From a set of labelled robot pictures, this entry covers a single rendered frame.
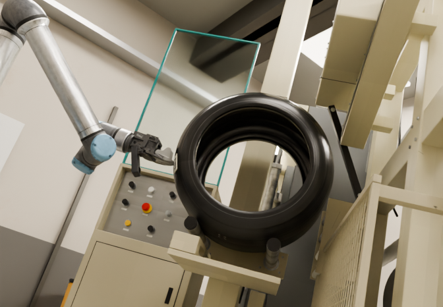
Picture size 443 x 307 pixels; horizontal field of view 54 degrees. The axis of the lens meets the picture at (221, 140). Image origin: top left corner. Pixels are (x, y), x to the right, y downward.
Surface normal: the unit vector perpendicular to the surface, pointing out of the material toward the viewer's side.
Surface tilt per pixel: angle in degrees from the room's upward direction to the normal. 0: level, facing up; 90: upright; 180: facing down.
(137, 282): 90
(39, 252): 90
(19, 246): 90
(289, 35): 90
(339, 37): 180
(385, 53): 162
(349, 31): 180
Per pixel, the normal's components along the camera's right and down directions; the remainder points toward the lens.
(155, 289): -0.08, -0.42
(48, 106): 0.57, -0.18
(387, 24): -0.28, 0.71
